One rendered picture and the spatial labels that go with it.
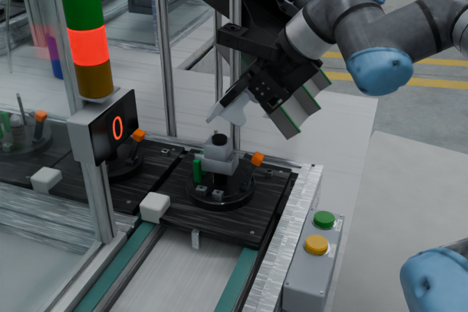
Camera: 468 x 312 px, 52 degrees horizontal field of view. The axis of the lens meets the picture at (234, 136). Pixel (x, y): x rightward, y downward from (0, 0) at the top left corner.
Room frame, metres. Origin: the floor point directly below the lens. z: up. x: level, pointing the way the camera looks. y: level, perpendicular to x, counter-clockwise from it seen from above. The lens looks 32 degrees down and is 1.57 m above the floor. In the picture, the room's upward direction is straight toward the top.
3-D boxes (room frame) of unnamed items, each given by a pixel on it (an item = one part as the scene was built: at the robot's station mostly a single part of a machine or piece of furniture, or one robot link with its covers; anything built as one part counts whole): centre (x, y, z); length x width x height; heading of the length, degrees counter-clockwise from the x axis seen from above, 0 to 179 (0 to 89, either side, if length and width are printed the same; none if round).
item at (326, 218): (0.69, -0.17, 0.96); 0.04 x 0.04 x 0.02
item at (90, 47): (0.64, 0.20, 1.33); 0.05 x 0.05 x 0.05
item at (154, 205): (0.72, 0.15, 0.97); 0.05 x 0.05 x 0.04; 70
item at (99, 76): (0.64, 0.20, 1.28); 0.05 x 0.05 x 0.05
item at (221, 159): (0.78, 0.04, 1.06); 0.08 x 0.04 x 0.07; 72
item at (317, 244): (0.62, -0.15, 0.96); 0.04 x 0.04 x 0.02
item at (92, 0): (0.64, 0.20, 1.38); 0.05 x 0.05 x 0.05
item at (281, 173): (0.78, 0.03, 0.96); 0.24 x 0.24 x 0.02; 70
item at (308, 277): (0.62, -0.15, 0.93); 0.21 x 0.07 x 0.06; 160
